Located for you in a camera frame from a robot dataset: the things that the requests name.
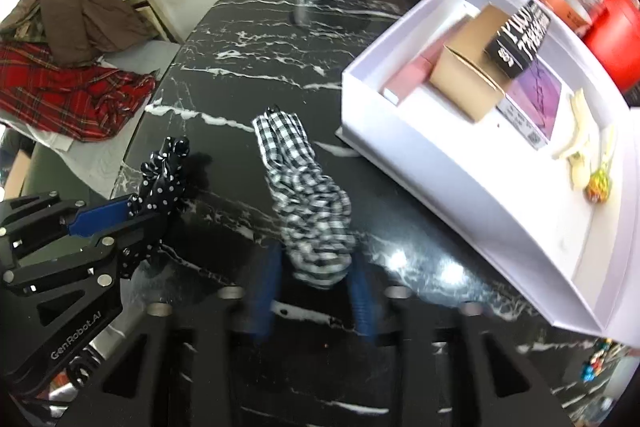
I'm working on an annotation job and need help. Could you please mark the black white gingham scrunchie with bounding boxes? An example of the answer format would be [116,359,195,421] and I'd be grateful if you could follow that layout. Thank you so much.
[252,110,356,289]

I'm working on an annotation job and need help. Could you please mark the black polka dot scrunchie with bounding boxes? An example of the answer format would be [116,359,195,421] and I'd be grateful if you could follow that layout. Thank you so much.
[127,136,190,219]

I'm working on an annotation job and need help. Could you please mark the brown cardboard box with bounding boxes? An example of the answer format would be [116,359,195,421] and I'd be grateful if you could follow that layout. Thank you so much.
[430,4,513,122]

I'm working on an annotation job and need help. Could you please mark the purple box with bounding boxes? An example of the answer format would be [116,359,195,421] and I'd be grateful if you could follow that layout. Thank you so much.
[497,58,564,150]

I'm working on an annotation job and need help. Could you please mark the cream hair claw clip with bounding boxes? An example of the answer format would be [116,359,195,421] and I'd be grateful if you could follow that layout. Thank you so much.
[553,88,600,162]

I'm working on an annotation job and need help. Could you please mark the black lip gloss box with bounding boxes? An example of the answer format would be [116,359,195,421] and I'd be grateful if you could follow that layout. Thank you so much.
[484,0,550,79]

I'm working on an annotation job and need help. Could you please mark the red plaid cloth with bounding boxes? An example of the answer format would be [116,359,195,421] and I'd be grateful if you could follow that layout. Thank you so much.
[1,42,156,142]

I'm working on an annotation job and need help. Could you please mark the brown cloth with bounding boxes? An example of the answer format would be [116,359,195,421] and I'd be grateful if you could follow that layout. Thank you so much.
[1,0,157,66]

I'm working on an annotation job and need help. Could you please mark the white open gift box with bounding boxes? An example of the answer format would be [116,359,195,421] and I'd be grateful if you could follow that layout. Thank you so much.
[338,0,639,347]

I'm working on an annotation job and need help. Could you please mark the red cylinder canister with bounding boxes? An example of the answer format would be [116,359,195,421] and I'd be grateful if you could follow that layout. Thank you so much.
[582,0,640,92]

